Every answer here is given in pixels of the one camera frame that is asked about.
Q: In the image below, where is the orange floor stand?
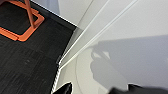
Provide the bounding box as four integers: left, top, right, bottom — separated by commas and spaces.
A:
0, 0, 46, 43

